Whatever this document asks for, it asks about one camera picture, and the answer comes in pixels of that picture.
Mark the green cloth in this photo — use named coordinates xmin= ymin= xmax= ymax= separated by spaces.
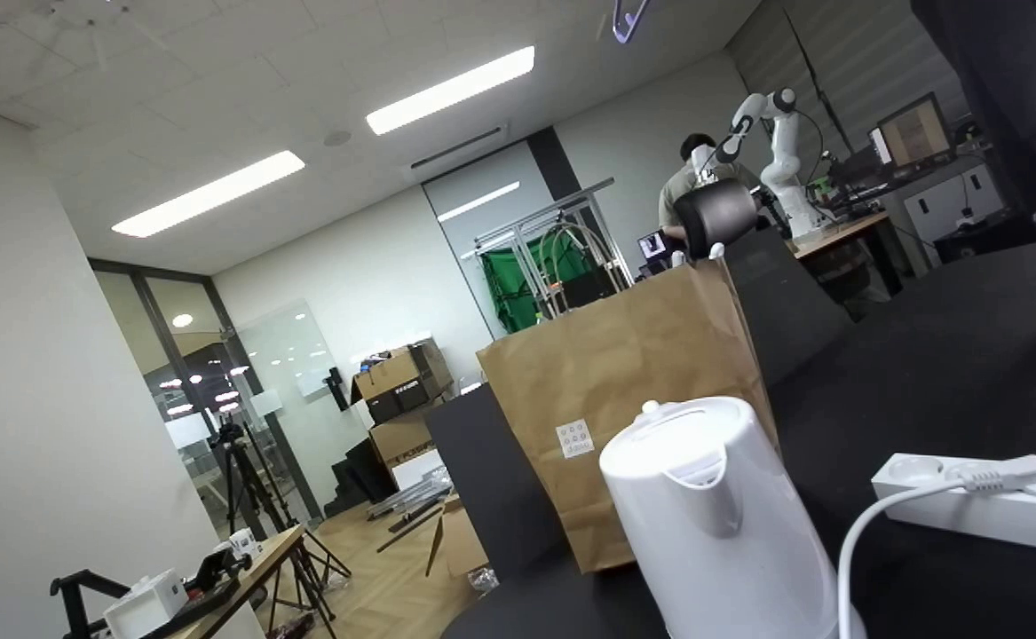
xmin=480 ymin=232 xmax=595 ymax=335

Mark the brown paper bag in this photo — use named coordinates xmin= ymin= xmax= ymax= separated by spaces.
xmin=476 ymin=256 xmax=781 ymax=574

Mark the stack of cardboard boxes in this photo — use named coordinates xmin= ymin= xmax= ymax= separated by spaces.
xmin=350 ymin=337 xmax=456 ymax=491

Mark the black board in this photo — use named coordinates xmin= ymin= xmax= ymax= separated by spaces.
xmin=720 ymin=226 xmax=854 ymax=388
xmin=424 ymin=382 xmax=573 ymax=588

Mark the heap of metal rails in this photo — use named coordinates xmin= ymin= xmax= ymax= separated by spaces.
xmin=365 ymin=469 xmax=455 ymax=555

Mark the person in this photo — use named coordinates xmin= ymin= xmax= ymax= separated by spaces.
xmin=657 ymin=132 xmax=763 ymax=254

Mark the cardboard box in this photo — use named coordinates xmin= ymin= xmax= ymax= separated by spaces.
xmin=427 ymin=495 xmax=492 ymax=580

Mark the black round container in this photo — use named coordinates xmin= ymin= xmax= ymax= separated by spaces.
xmin=672 ymin=177 xmax=760 ymax=261

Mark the glass whiteboard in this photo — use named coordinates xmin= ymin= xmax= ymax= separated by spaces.
xmin=233 ymin=299 xmax=352 ymax=420

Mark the ceiling light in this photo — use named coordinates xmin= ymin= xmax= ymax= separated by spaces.
xmin=366 ymin=45 xmax=537 ymax=137
xmin=111 ymin=150 xmax=306 ymax=239

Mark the white electric kettle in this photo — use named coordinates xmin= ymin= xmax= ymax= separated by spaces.
xmin=598 ymin=397 xmax=870 ymax=639

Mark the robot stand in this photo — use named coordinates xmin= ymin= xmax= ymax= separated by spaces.
xmin=784 ymin=210 xmax=906 ymax=303

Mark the wooden table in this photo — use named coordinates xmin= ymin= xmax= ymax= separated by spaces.
xmin=161 ymin=524 xmax=307 ymax=639

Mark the monitor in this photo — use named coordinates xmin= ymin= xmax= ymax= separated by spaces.
xmin=867 ymin=91 xmax=959 ymax=170

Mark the white cabinet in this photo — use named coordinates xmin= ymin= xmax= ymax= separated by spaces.
xmin=903 ymin=160 xmax=1008 ymax=269

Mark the white box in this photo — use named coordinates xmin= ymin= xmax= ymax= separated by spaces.
xmin=102 ymin=568 xmax=191 ymax=639

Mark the white power strip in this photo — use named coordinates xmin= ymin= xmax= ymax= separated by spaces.
xmin=871 ymin=453 xmax=1036 ymax=558

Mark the large black object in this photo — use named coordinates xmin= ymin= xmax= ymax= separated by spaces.
xmin=910 ymin=0 xmax=1036 ymax=286

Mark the aluminium frame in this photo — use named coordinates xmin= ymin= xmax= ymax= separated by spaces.
xmin=472 ymin=177 xmax=635 ymax=322

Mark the camera on tripod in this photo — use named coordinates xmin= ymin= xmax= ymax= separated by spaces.
xmin=207 ymin=415 xmax=352 ymax=639

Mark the white cable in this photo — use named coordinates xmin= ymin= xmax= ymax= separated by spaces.
xmin=836 ymin=461 xmax=1036 ymax=639

